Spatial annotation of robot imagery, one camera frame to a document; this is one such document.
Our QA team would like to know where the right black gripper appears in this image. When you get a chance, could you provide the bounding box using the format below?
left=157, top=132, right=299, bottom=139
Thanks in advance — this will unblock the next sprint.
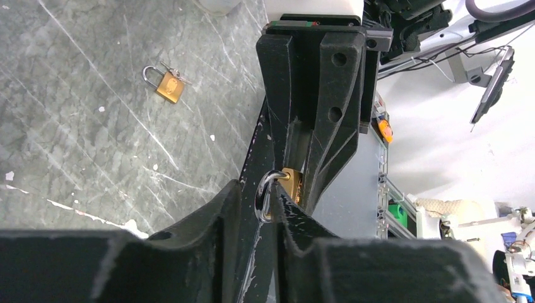
left=256, top=13, right=393, bottom=213

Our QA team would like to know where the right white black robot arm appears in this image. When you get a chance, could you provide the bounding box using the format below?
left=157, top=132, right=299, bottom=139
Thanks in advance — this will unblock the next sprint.
left=256, top=1, right=534, bottom=211

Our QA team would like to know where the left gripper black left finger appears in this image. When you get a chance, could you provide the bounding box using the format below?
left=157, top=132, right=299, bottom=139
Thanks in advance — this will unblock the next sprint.
left=1, top=180, right=241, bottom=302

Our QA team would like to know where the small brass padlock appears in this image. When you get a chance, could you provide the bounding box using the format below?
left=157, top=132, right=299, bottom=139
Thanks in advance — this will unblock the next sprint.
left=141, top=61, right=192, bottom=104

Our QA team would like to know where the aluminium extrusion rail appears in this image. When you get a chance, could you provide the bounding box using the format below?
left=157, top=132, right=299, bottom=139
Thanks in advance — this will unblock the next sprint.
left=371, top=93, right=417, bottom=239

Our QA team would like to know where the brass padlock with key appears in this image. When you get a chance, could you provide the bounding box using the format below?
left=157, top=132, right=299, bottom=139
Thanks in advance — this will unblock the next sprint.
left=254, top=168, right=302, bottom=223

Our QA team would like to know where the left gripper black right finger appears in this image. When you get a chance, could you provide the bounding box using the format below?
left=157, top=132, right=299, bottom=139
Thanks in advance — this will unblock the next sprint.
left=269, top=184, right=505, bottom=302

